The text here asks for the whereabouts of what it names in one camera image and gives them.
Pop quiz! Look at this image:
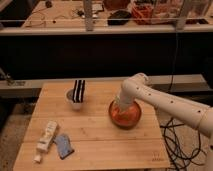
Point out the blue sponge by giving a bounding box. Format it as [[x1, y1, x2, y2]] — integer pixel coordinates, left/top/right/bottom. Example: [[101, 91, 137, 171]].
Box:
[[53, 134, 74, 159]]

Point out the white tube bottle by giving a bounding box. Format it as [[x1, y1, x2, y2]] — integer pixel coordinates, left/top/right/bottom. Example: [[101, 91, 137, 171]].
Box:
[[34, 121, 58, 163]]

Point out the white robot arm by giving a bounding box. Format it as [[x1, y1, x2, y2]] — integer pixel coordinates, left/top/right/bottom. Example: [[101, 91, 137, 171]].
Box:
[[115, 73, 213, 171]]

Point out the orange ceramic bowl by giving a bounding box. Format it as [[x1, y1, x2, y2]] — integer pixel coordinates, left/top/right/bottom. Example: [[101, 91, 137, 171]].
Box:
[[108, 101, 142, 129]]

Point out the white cup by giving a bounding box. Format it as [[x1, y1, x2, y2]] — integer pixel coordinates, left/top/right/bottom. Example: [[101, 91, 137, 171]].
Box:
[[66, 89, 84, 111]]

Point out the black object on bench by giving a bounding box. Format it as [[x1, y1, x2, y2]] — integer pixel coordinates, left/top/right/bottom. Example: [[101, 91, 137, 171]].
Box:
[[107, 10, 131, 26]]

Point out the orange tool on bench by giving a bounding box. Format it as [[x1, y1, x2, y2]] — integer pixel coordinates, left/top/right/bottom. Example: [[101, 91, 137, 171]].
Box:
[[131, 4, 152, 25]]

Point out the grey metal post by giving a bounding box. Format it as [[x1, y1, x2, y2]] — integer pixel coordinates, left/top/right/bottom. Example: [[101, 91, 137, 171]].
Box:
[[83, 0, 93, 31], [175, 0, 192, 31]]

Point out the grey metal post right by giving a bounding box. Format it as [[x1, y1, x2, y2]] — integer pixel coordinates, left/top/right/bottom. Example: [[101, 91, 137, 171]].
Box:
[[175, 0, 192, 31]]

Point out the black cable bundle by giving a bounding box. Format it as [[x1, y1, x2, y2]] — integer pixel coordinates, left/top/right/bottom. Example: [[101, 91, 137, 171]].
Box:
[[159, 116, 210, 171]]

